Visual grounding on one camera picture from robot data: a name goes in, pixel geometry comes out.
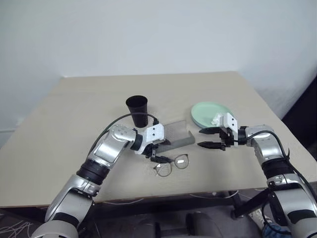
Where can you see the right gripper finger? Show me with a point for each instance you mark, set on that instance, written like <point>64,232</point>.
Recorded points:
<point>210,145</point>
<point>210,131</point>

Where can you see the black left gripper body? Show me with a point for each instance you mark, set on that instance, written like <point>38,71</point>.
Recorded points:
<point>151,151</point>

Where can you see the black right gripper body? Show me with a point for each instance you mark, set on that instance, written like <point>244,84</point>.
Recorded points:
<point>227,138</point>

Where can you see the grey glasses case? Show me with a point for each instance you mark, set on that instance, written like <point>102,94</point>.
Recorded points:
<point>178,141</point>

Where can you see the thin dark-rimmed glasses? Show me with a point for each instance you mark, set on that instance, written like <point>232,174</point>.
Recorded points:
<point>164,171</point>

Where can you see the mint green plate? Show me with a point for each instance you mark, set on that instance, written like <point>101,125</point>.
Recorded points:
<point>194,123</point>
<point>205,111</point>

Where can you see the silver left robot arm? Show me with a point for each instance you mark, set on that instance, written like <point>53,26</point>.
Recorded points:
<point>104,151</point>

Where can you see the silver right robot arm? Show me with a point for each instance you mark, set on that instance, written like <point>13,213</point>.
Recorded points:
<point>265,146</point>

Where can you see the black plastic cup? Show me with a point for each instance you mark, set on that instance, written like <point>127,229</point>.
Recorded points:
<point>137,111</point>

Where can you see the crumpled white paper wad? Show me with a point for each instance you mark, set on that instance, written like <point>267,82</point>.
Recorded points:
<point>216,119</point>

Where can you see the dark cabinet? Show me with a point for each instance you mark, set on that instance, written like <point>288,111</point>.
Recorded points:
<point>304,116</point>

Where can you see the blue cloth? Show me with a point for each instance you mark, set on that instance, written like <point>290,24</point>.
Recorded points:
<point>275,231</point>

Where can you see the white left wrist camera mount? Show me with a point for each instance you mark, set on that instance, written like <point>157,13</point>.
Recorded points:
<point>154,132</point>

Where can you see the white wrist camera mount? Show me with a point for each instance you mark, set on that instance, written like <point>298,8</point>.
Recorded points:
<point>154,132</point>
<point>230,121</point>

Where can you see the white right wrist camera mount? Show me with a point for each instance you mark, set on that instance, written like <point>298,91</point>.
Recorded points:
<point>230,121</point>

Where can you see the black table frame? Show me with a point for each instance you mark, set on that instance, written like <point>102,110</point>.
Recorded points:
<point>161,203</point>

